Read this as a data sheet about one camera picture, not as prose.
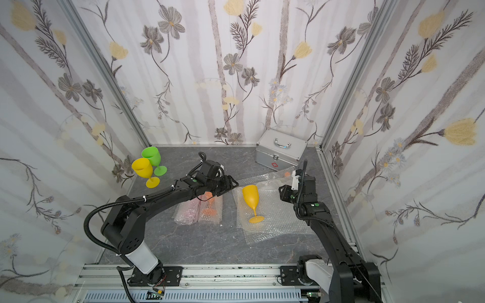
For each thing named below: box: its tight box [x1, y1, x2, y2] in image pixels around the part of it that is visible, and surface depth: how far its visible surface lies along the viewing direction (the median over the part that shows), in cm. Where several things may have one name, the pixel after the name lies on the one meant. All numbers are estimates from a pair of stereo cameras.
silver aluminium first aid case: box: [255, 128, 308, 172], surface depth 103 cm
